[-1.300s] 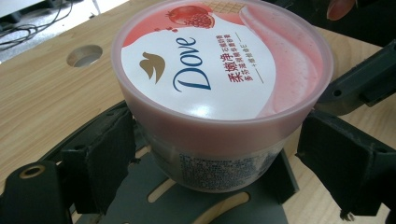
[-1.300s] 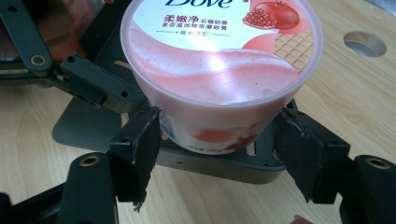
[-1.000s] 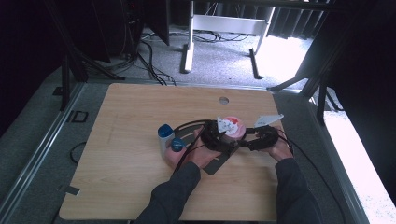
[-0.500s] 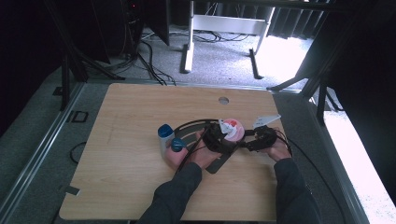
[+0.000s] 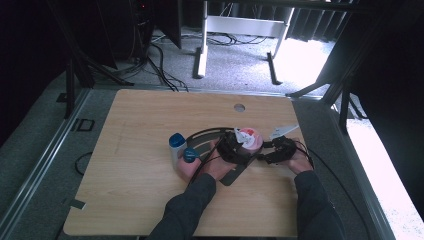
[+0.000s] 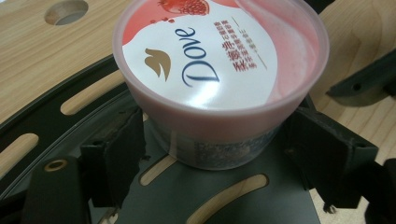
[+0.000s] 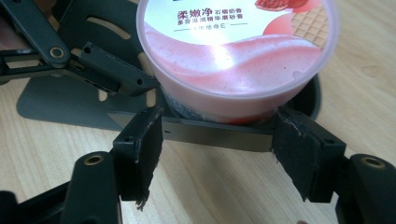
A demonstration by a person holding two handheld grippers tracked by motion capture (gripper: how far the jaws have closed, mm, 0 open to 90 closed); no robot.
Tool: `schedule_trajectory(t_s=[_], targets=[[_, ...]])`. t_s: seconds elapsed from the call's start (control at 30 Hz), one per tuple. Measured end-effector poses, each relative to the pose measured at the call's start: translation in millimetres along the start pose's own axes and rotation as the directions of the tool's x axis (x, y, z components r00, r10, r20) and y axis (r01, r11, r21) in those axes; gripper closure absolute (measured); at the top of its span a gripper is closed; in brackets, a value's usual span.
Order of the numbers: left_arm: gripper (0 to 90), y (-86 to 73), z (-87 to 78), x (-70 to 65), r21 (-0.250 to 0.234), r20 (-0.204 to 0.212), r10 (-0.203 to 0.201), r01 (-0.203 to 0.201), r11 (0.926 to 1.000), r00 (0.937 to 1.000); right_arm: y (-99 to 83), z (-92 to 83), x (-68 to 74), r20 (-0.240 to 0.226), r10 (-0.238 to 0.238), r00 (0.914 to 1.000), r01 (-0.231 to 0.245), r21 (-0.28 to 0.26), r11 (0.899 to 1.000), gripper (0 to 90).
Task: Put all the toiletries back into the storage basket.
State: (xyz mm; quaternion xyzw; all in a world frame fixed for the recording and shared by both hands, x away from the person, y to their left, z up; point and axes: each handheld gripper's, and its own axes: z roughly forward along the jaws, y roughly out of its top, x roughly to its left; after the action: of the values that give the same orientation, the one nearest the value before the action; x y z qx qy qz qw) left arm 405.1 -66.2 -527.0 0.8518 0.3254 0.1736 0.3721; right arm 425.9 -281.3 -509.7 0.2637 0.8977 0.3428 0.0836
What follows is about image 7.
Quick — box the pink lidded cream jar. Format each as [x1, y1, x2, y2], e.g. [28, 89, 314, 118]
[135, 0, 341, 126]

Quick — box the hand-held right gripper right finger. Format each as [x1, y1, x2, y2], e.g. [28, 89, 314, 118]
[270, 106, 347, 204]

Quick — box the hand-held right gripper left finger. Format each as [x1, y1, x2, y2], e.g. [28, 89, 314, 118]
[111, 105, 164, 213]

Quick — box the black slotted corner shelf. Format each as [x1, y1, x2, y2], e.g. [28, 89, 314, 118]
[16, 0, 322, 153]

